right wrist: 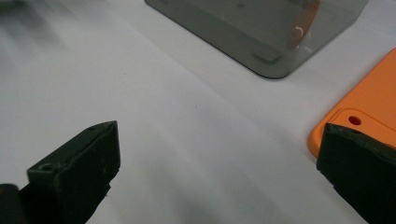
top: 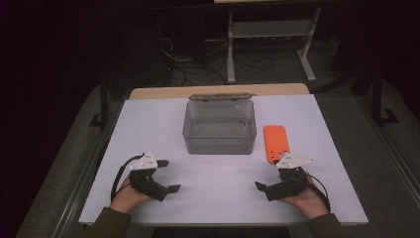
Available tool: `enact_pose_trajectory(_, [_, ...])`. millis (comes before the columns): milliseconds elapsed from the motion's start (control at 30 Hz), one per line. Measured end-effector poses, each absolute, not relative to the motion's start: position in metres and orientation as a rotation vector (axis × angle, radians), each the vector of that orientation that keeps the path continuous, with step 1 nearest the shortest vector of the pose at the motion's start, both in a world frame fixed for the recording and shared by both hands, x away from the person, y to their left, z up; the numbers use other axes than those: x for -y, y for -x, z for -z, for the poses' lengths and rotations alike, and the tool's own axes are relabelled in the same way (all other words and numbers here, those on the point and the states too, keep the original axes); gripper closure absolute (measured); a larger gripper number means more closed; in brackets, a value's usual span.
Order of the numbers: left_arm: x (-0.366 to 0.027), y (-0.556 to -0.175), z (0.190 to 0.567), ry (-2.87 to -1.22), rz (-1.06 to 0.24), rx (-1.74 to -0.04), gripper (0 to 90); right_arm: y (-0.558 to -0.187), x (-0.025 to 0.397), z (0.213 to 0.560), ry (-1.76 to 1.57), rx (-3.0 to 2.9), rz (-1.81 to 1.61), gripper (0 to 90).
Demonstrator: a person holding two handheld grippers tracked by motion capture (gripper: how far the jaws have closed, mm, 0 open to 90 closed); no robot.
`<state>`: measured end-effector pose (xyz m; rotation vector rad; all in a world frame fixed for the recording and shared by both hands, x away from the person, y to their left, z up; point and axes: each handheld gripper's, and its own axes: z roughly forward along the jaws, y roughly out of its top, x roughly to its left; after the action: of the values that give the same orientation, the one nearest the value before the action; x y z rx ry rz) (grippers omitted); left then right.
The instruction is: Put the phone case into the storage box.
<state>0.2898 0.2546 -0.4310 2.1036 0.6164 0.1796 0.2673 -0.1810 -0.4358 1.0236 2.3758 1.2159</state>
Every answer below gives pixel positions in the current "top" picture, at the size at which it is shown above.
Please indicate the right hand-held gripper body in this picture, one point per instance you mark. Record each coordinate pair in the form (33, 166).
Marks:
(289, 186)

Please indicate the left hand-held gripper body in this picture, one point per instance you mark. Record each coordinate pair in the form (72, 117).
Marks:
(145, 180)

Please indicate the orange phone case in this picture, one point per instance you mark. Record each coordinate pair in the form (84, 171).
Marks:
(275, 140)

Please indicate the transparent grey plastic box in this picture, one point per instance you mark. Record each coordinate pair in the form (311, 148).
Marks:
(219, 132)

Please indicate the person's right hand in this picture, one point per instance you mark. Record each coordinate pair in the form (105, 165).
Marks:
(308, 201)

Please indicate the person's left hand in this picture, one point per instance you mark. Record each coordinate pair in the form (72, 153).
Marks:
(125, 198)

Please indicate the black metal stand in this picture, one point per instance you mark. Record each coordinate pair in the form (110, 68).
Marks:
(378, 99)
(103, 99)

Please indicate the white metal rack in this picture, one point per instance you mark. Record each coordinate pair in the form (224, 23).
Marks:
(270, 29)

